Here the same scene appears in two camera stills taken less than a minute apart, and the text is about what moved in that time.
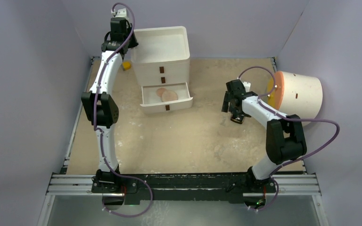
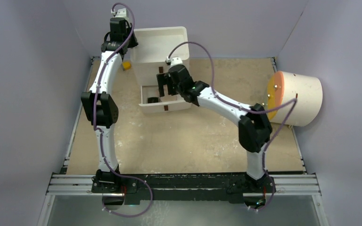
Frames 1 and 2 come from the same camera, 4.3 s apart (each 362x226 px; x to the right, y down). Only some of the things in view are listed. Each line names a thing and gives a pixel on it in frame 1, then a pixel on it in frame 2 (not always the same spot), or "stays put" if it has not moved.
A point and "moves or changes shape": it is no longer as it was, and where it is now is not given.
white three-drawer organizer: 161,63 stays put
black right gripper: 228,99 → 164,79
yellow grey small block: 127,65 stays put
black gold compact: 238,119 moves or changes shape
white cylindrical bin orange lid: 295,94 stays put
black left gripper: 135,43 stays put
